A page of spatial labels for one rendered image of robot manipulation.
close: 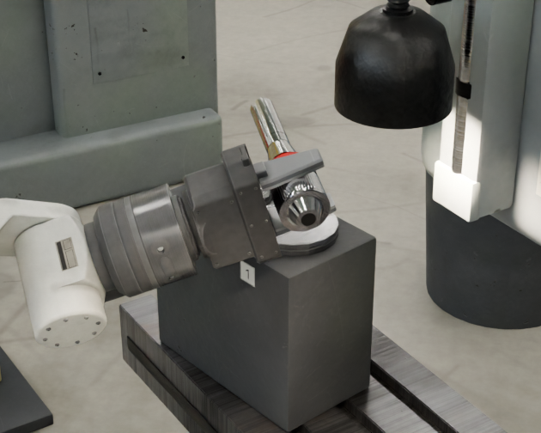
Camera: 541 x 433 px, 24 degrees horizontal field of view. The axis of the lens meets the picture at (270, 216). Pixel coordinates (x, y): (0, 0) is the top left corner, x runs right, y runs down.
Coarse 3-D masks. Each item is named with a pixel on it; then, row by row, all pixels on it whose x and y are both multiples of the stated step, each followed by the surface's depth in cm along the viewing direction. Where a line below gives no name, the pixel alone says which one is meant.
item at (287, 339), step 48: (288, 240) 122; (336, 240) 124; (192, 288) 132; (240, 288) 125; (288, 288) 119; (336, 288) 124; (192, 336) 135; (240, 336) 128; (288, 336) 122; (336, 336) 127; (240, 384) 131; (288, 384) 124; (336, 384) 130
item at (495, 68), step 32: (480, 0) 77; (512, 0) 77; (480, 32) 78; (512, 32) 78; (480, 64) 78; (512, 64) 79; (480, 96) 79; (512, 96) 80; (448, 128) 83; (480, 128) 80; (512, 128) 82; (448, 160) 84; (480, 160) 81; (512, 160) 83; (448, 192) 84; (480, 192) 82; (512, 192) 84
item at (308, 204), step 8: (296, 200) 111; (304, 200) 111; (312, 200) 111; (296, 208) 111; (304, 208) 110; (312, 208) 110; (320, 208) 111; (288, 216) 112; (296, 216) 111; (304, 216) 111; (312, 216) 111; (320, 216) 111; (296, 224) 111; (304, 224) 111; (312, 224) 111
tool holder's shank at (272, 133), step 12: (252, 108) 124; (264, 108) 123; (264, 120) 122; (276, 120) 121; (264, 132) 121; (276, 132) 120; (264, 144) 120; (276, 144) 118; (288, 144) 118; (276, 156) 117
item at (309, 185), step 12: (300, 180) 112; (312, 180) 112; (276, 192) 113; (288, 192) 111; (300, 192) 110; (312, 192) 111; (324, 192) 112; (276, 204) 112; (288, 204) 111; (324, 204) 112; (324, 216) 113; (288, 228) 113; (300, 228) 113
